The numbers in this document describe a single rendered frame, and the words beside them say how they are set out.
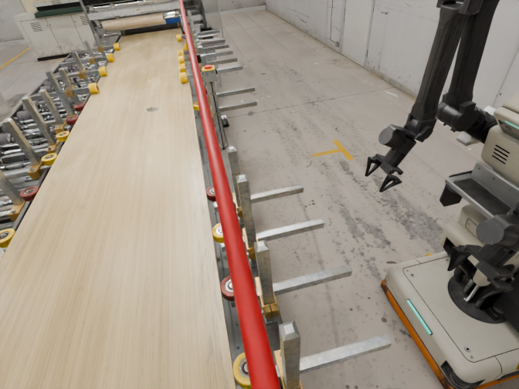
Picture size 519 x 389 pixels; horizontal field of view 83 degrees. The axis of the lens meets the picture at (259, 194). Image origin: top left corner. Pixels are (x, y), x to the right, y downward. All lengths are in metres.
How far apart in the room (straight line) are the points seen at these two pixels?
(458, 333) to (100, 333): 1.50
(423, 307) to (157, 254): 1.31
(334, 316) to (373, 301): 0.26
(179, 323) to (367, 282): 1.42
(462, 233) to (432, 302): 0.52
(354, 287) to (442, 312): 0.54
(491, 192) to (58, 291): 1.48
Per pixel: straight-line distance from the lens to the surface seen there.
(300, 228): 1.24
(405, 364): 1.93
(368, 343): 1.01
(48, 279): 1.31
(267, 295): 0.98
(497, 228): 0.85
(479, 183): 1.26
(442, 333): 1.74
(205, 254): 1.10
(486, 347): 1.79
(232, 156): 1.18
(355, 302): 2.03
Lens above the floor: 1.74
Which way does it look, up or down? 41 degrees down
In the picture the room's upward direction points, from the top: 7 degrees counter-clockwise
